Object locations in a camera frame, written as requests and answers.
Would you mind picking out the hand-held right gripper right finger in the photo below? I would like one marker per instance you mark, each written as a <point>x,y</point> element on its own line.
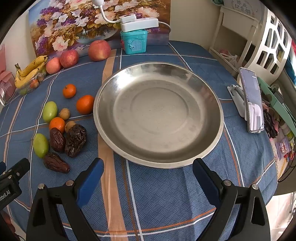
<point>204,180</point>

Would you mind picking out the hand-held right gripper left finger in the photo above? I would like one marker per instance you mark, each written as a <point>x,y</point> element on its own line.
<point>91,180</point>

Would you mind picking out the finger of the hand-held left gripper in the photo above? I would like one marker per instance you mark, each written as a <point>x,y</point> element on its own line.
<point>20,166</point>
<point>2,167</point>

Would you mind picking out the green jujube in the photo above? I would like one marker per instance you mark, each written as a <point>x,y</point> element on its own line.
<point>50,111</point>
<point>41,146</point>

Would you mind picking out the dried red date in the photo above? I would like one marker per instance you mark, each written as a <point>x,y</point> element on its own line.
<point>56,163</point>
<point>57,140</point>

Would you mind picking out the large wrinkled red date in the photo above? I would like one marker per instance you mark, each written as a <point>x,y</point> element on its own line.
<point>76,141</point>

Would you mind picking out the brown longan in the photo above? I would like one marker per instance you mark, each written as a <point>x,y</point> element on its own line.
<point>69,126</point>
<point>64,114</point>

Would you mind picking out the round stainless steel plate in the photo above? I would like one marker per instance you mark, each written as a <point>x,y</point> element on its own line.
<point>159,113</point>

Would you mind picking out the blue plaid tablecloth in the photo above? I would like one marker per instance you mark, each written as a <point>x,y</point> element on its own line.
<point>161,197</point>

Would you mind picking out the clear plastic fruit container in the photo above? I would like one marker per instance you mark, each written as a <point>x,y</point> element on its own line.
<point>31,86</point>

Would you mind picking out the cartoon sticker card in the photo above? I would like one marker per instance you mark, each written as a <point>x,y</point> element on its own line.
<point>283,148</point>

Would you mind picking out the dark hair clip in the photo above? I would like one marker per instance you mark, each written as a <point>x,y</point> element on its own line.
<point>270,125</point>

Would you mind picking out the white phone stand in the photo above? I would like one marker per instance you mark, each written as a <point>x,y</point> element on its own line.
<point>235,99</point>

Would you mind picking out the small mandarin orange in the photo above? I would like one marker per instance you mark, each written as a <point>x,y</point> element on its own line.
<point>69,91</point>

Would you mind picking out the pink gift box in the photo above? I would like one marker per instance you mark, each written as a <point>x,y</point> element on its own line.
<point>5,76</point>

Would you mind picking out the bunch of yellow bananas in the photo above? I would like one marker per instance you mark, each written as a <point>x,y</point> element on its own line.
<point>27,71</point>

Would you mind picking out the green tray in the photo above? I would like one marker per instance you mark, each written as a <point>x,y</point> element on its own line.
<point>275,102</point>

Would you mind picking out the pale pink apple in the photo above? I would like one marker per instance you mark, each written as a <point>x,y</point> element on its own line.
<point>53,66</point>

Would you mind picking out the medium red apple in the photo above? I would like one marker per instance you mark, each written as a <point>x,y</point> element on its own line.
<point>69,58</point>

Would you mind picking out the large red apple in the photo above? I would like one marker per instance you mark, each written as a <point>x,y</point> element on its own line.
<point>99,50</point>

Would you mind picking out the white shelf rack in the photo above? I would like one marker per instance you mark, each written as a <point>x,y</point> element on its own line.
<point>231,39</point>

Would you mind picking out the teal house-shaped box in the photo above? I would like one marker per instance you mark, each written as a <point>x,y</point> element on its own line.
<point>134,42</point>

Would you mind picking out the flower painting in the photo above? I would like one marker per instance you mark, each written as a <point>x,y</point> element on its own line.
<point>69,23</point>

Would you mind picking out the white lattice basket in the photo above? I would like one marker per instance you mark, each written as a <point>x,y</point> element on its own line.
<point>272,41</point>

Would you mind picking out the white power strip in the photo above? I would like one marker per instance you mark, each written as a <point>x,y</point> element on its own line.
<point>141,24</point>

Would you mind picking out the white plug with gooseneck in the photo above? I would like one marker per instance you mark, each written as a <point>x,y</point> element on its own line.
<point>127,18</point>

